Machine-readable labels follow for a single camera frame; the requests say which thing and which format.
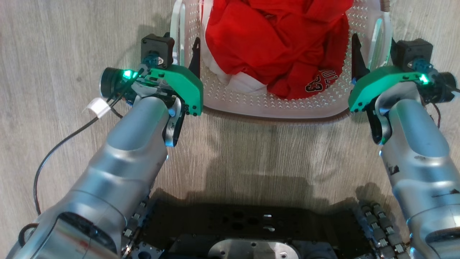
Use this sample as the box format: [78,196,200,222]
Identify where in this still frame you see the left green gripper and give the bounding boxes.
[131,37,204,117]

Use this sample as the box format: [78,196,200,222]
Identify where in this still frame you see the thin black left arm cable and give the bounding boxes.
[18,76,144,249]

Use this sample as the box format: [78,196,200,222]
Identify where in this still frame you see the right green gripper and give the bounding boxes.
[348,33,431,113]

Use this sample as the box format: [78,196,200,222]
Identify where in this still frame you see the red sports jersey garment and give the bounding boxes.
[205,0,354,100]

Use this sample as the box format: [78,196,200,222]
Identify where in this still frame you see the white perforated plastic laundry basket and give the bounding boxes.
[169,0,393,121]

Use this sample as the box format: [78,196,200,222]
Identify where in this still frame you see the white tape tag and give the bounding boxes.
[83,97,111,119]

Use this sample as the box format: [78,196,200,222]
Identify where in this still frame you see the white cloth garment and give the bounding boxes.
[199,0,269,95]

